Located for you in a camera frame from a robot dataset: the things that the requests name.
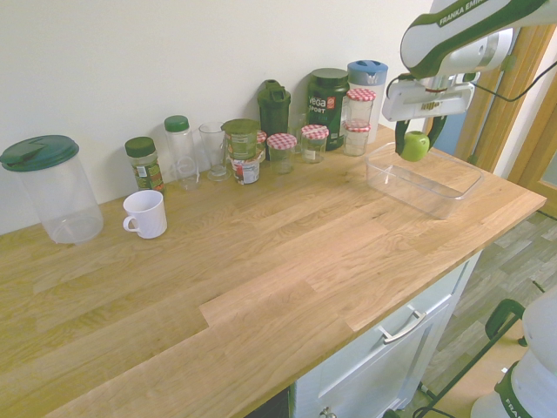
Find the dark green shaker bottle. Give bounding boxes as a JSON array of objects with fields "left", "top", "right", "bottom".
[{"left": 256, "top": 78, "right": 292, "bottom": 138}]

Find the black cable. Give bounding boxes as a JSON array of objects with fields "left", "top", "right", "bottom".
[{"left": 473, "top": 60, "right": 557, "bottom": 105}]

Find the large clear jug green lid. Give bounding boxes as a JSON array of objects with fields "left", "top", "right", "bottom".
[{"left": 0, "top": 134, "right": 105, "bottom": 246}]

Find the dark Vega Sport tub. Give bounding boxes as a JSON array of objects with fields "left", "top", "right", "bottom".
[{"left": 307, "top": 67, "right": 351, "bottom": 152}]

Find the coffee jar dark lid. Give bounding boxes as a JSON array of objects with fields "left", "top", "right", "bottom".
[{"left": 124, "top": 136, "right": 167, "bottom": 196}]

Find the white pitcher blue lid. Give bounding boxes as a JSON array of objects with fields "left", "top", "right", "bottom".
[{"left": 346, "top": 58, "right": 389, "bottom": 145}]

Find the clear rectangular plastic container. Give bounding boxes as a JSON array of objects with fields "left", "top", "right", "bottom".
[{"left": 364, "top": 143, "right": 487, "bottom": 219}]

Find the white kitchen cabinet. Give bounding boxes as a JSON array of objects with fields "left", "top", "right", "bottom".
[{"left": 254, "top": 250, "right": 485, "bottom": 418}]

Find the white mug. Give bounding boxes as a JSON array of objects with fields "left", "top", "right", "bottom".
[{"left": 122, "top": 189, "right": 169, "bottom": 240}]

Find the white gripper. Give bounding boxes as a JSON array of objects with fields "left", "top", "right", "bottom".
[{"left": 381, "top": 79, "right": 475, "bottom": 156}]

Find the red labelled small jar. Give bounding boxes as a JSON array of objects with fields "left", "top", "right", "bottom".
[{"left": 230, "top": 156, "right": 263, "bottom": 185}]

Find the metal drawer handle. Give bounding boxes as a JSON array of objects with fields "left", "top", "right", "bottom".
[{"left": 379, "top": 309, "right": 427, "bottom": 346}]

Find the wooden door frame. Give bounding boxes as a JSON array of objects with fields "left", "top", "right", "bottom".
[{"left": 452, "top": 21, "right": 557, "bottom": 189}]

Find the clear bottle green cap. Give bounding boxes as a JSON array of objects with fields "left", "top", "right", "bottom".
[{"left": 163, "top": 114, "right": 203, "bottom": 192}]

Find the green apple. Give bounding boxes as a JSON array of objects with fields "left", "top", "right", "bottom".
[{"left": 399, "top": 130, "right": 432, "bottom": 163}]

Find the tall clear drinking glass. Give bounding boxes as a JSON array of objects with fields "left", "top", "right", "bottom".
[{"left": 198, "top": 121, "right": 233, "bottom": 183}]

